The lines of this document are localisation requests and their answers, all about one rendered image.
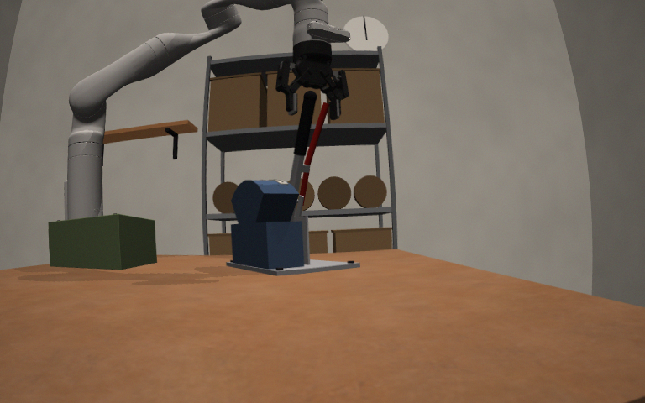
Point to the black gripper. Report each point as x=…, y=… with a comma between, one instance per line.
x=308, y=55

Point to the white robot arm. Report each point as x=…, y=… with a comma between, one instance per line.
x=83, y=188

